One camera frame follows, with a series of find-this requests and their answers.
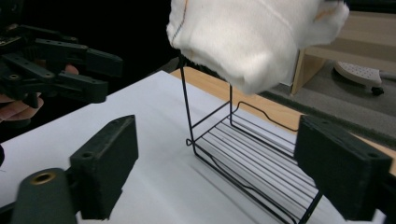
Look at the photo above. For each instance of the white chair base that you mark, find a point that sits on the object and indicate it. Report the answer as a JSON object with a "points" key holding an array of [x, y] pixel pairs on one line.
{"points": [[358, 74]]}

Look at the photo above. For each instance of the light wooden desk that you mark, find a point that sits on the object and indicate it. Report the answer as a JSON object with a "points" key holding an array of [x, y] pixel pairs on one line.
{"points": [[351, 49]]}

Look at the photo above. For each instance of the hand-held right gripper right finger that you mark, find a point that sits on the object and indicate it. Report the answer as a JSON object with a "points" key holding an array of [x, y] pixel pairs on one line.
{"points": [[341, 169]]}

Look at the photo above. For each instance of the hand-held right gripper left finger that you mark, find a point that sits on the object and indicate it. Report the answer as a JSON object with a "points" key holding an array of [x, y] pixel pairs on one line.
{"points": [[104, 161]]}

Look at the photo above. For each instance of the white towel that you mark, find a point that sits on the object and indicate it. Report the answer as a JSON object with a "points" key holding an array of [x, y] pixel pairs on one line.
{"points": [[249, 40]]}

